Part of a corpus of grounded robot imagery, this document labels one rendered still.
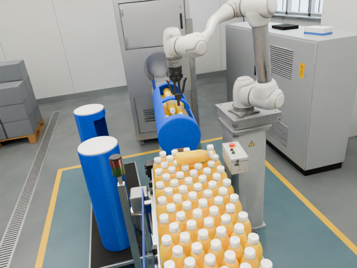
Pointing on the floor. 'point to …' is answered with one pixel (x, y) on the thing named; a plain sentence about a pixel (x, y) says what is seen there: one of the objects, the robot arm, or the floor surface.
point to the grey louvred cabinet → (303, 91)
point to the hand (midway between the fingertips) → (178, 99)
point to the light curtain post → (193, 80)
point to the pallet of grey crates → (18, 104)
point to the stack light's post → (129, 224)
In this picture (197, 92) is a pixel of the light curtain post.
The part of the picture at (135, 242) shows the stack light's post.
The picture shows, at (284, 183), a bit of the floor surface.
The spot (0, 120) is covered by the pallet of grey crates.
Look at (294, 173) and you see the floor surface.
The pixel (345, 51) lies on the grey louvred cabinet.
